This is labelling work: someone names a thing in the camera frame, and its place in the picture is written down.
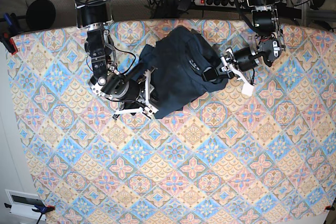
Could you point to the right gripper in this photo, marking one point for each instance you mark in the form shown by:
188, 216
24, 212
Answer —
123, 88

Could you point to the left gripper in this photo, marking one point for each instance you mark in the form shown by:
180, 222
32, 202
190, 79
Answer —
244, 60

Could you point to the dark blue t-shirt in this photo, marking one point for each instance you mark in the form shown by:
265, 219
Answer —
180, 60

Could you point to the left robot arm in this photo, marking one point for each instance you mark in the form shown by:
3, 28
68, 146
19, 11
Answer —
261, 16

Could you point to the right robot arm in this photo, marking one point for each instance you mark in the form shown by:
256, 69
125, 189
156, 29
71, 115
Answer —
93, 17

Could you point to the white power strip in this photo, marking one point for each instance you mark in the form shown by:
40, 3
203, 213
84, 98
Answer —
215, 3

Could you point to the patterned tablecloth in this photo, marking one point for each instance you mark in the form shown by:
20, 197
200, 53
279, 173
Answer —
225, 158

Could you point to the black round stool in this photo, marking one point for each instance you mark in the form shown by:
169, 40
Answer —
40, 15

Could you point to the blue clamp bottom left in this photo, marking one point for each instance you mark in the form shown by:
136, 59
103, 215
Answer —
42, 208

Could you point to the white floor vent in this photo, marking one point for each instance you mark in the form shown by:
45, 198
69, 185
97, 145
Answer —
23, 204

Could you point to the red black clamp left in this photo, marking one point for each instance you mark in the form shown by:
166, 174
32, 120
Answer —
8, 43

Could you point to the red clamp bottom right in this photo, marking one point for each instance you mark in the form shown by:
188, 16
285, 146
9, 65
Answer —
330, 208

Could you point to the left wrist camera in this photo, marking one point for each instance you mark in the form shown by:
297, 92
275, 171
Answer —
247, 89

